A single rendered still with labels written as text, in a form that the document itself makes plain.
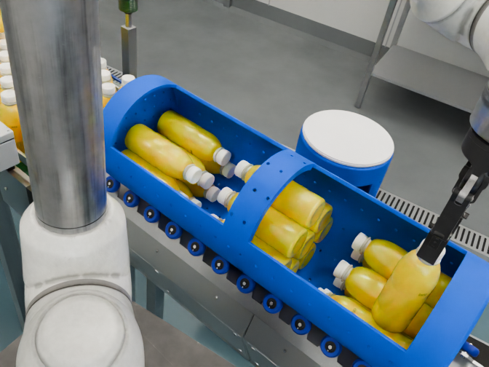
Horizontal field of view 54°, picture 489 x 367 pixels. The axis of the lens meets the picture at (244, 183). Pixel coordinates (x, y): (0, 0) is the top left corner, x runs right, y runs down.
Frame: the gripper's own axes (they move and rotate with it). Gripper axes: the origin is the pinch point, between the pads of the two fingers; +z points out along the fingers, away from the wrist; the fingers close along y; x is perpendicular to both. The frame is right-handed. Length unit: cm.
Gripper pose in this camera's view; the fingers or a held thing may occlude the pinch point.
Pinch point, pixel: (438, 237)
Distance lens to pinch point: 82.7
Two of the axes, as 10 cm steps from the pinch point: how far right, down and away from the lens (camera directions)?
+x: -7.7, -4.9, 3.9
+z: -1.3, 7.4, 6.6
